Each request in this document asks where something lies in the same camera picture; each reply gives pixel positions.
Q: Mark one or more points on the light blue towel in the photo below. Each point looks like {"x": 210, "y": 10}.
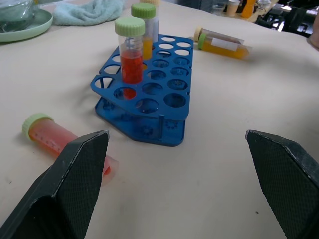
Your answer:
{"x": 87, "y": 12}

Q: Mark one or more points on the green plate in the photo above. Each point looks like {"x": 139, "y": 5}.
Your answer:
{"x": 25, "y": 27}

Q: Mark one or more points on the red liquid green-capped tube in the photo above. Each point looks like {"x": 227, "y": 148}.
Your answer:
{"x": 49, "y": 135}
{"x": 130, "y": 52}

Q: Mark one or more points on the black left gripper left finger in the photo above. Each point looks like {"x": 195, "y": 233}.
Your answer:
{"x": 69, "y": 184}

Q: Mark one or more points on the orange bottle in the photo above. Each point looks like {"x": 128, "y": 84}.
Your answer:
{"x": 248, "y": 8}

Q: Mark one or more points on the blue test tube rack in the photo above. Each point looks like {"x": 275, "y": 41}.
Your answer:
{"x": 152, "y": 89}

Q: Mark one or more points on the clear glass bowl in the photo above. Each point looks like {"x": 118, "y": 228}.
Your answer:
{"x": 15, "y": 12}

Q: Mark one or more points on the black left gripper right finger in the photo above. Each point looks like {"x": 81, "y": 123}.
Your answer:
{"x": 286, "y": 174}

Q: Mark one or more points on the orange liquid green-capped tube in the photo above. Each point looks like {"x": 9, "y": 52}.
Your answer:
{"x": 221, "y": 48}
{"x": 147, "y": 27}

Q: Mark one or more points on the paper cup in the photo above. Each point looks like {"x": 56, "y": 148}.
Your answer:
{"x": 233, "y": 7}

